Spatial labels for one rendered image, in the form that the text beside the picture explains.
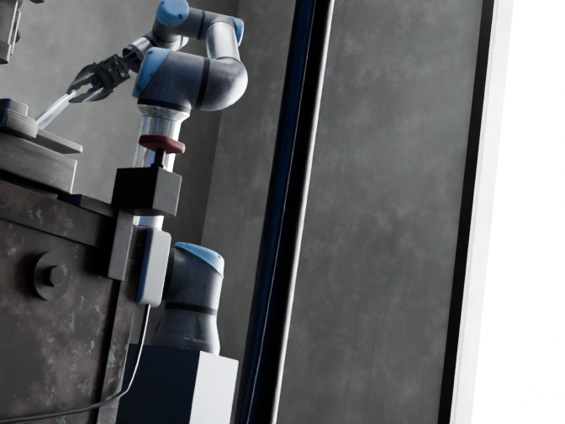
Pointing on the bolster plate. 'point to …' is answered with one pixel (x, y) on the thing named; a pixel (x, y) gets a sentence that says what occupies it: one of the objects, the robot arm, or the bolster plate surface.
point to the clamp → (16, 119)
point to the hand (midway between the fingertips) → (70, 98)
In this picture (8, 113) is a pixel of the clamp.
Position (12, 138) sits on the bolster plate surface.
